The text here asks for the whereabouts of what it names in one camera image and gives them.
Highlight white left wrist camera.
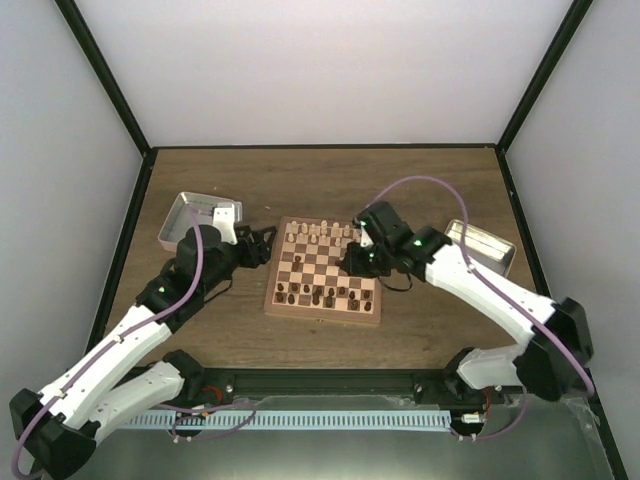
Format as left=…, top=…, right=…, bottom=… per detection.
left=212, top=201, right=242, bottom=245

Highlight light blue cable duct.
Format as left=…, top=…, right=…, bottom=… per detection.
left=124, top=410, right=451, bottom=433

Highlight gold metal tray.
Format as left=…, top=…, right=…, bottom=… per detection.
left=464, top=225, right=517, bottom=277

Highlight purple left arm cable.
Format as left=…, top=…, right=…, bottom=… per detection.
left=10, top=207, right=211, bottom=479

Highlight black enclosure frame post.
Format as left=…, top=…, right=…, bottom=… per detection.
left=54, top=0, right=151, bottom=157

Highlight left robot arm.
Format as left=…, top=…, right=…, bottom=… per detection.
left=9, top=225, right=276, bottom=479

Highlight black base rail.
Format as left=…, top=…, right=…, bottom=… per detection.
left=199, top=367, right=594, bottom=406

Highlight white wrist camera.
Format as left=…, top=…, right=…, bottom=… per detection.
left=212, top=201, right=242, bottom=245
left=360, top=227, right=374, bottom=248

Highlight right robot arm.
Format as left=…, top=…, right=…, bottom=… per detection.
left=339, top=201, right=594, bottom=403

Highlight wooden chess board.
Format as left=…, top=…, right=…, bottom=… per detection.
left=264, top=216, right=382, bottom=326

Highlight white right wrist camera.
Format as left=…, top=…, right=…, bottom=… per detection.
left=360, top=227, right=374, bottom=248

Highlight pink metal tray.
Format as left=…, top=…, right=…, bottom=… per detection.
left=158, top=192, right=236, bottom=252

